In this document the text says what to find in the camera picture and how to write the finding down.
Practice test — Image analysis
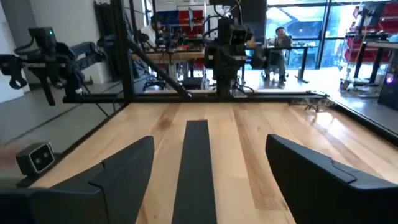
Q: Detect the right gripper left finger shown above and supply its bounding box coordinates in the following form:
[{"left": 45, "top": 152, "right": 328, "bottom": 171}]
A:
[{"left": 29, "top": 136, "right": 155, "bottom": 224}]

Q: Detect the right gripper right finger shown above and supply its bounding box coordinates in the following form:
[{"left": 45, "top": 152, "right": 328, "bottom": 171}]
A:
[{"left": 265, "top": 134, "right": 398, "bottom": 224}]

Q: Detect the black raceway cover strip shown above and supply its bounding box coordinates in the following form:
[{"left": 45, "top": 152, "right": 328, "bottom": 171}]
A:
[{"left": 171, "top": 119, "right": 218, "bottom": 224}]

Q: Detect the wooden workbench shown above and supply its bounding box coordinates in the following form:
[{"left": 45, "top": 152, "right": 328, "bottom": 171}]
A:
[{"left": 132, "top": 49, "right": 206, "bottom": 83}]

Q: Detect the person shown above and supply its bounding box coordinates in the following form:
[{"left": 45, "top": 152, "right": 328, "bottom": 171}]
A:
[
  {"left": 139, "top": 14, "right": 166, "bottom": 49},
  {"left": 262, "top": 26, "right": 294, "bottom": 84}
]

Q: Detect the black overhead screen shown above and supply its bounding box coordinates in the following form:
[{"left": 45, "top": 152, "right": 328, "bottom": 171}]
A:
[{"left": 208, "top": 0, "right": 268, "bottom": 35}]

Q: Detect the red blue bin rack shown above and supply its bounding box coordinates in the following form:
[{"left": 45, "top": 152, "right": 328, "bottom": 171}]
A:
[{"left": 155, "top": 8, "right": 206, "bottom": 37}]

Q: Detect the black office desk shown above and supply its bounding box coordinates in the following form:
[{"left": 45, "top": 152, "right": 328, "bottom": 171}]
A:
[{"left": 245, "top": 44, "right": 320, "bottom": 84}]

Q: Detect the black computer tower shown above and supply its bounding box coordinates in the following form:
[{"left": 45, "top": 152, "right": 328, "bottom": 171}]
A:
[{"left": 377, "top": 49, "right": 398, "bottom": 111}]

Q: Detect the red bin shelf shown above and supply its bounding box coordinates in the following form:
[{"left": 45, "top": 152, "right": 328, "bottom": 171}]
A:
[{"left": 343, "top": 0, "right": 398, "bottom": 65}]

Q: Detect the black-legged side table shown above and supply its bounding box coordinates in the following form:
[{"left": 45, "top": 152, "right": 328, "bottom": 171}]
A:
[{"left": 353, "top": 39, "right": 398, "bottom": 88}]

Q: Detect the small black table camera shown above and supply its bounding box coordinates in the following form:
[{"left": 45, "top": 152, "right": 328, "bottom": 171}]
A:
[{"left": 15, "top": 142, "right": 63, "bottom": 187}]

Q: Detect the black aluminium table frame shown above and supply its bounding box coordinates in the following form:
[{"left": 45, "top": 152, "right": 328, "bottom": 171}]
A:
[{"left": 62, "top": 0, "right": 398, "bottom": 147}]

